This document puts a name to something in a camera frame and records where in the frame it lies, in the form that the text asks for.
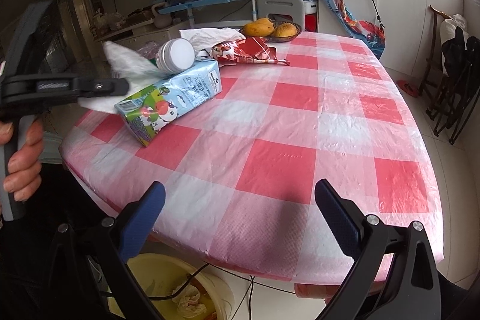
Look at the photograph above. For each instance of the wicker fruit basket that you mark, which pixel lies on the wicker fruit basket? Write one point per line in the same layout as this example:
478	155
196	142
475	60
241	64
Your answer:
280	40

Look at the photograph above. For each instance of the red white snack wrapper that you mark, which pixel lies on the red white snack wrapper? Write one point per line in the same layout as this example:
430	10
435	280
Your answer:
250	50

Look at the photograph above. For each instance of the yellow plastic trash basin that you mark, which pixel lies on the yellow plastic trash basin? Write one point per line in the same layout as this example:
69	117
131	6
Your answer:
158	275

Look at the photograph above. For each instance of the white plastic stool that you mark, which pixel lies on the white plastic stool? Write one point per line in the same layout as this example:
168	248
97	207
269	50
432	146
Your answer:
289	10

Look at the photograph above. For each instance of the black folding chair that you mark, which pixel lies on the black folding chair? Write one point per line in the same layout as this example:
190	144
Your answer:
458	93

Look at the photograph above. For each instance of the yellow mango left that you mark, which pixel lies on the yellow mango left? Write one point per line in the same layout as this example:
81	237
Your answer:
260	28

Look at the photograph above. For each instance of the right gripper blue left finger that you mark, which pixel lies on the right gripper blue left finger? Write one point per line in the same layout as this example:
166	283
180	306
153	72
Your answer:
137	220

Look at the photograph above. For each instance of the pink kettlebell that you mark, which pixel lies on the pink kettlebell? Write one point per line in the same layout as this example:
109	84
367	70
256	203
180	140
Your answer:
161	20

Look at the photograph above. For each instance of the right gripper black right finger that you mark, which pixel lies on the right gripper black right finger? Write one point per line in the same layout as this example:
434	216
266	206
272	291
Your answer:
343	217

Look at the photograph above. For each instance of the colourful kite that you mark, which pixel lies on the colourful kite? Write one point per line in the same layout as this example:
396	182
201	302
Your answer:
372	34

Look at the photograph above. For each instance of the cream tv cabinet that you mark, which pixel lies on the cream tv cabinet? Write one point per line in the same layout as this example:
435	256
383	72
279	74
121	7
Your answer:
137	35

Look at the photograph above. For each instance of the white plastic bag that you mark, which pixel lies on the white plastic bag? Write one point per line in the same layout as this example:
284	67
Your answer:
205	38

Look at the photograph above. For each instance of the pink checkered tablecloth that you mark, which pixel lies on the pink checkered tablecloth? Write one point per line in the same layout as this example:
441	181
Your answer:
240	170

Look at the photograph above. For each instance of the white paper wrapper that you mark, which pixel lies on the white paper wrapper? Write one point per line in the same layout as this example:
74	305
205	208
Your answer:
187	302

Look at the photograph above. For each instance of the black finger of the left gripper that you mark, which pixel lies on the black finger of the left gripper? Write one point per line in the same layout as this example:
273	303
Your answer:
88	87

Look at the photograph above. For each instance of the person's left hand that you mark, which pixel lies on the person's left hand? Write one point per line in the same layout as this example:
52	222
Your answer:
24	167

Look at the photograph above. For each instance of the yellow mango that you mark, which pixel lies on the yellow mango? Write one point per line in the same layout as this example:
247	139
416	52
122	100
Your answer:
284	30
260	28

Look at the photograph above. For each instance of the wooden chair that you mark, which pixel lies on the wooden chair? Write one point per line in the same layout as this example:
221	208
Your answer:
428	68

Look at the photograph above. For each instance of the milk carton with cartoon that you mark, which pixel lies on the milk carton with cartoon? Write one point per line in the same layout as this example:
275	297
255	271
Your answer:
151	109

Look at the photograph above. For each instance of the clear plastic bottle green label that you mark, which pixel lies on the clear plastic bottle green label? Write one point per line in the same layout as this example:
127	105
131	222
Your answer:
175	56

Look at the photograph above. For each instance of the white stuffed bag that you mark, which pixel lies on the white stuffed bag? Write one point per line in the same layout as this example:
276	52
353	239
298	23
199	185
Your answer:
448	28

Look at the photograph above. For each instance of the yellow mango right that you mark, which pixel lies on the yellow mango right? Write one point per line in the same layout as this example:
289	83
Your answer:
284	30

